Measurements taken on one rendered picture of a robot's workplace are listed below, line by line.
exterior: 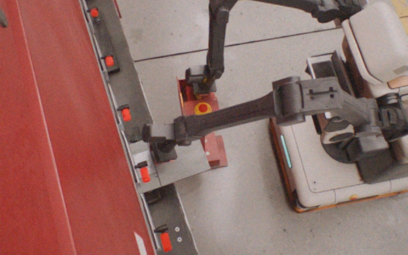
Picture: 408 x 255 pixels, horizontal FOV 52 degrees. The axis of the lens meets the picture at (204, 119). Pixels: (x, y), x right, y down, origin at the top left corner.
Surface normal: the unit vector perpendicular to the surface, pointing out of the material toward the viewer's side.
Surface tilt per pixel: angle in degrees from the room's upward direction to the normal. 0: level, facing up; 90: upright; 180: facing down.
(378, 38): 42
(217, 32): 88
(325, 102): 16
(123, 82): 0
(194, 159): 0
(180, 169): 0
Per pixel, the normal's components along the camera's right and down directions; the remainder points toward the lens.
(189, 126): -0.69, -0.11
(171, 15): 0.00, -0.37
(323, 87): -0.22, -0.20
